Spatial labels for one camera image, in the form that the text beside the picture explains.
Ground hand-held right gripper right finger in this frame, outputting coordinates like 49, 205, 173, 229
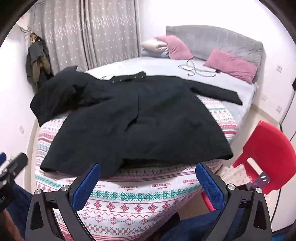
195, 162, 273, 241

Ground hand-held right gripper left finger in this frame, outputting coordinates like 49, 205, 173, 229
25, 163, 102, 241

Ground black coat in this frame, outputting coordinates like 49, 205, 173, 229
40, 71, 243, 179

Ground person's left forearm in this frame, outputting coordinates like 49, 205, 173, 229
0, 210, 26, 241

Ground hanging dark clothes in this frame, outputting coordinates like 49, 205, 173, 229
25, 32, 55, 91

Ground person's left leg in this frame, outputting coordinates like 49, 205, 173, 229
6, 183, 34, 232

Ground person's leg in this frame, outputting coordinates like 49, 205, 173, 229
6, 183, 34, 232
159, 207, 245, 241

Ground white floral cloth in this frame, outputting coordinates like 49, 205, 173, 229
217, 164, 253, 186

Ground person's right leg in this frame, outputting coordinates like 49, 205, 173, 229
159, 207, 245, 241

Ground patterned pink and teal blanket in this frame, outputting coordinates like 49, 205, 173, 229
35, 95, 238, 241

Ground red plastic chair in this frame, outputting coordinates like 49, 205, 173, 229
201, 120, 296, 212

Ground white fringed quilt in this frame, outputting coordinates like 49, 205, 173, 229
84, 67, 121, 80

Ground pink pillow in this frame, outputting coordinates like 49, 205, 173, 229
154, 35, 194, 60
203, 49, 258, 84

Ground bed with grey sheet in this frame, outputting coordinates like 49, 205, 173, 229
35, 56, 256, 241

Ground blue-grey pillow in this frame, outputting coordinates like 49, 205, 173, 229
141, 50, 170, 59

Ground grey padded headboard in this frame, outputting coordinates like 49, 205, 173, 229
165, 25, 264, 81

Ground grey star-patterned curtain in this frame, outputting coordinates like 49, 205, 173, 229
30, 0, 141, 75

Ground cream folded pillow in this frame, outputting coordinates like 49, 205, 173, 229
141, 39, 168, 52

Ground dark perforated bracket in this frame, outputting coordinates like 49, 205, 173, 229
246, 173, 271, 189

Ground black charging cable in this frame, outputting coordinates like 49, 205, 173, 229
178, 60, 220, 77

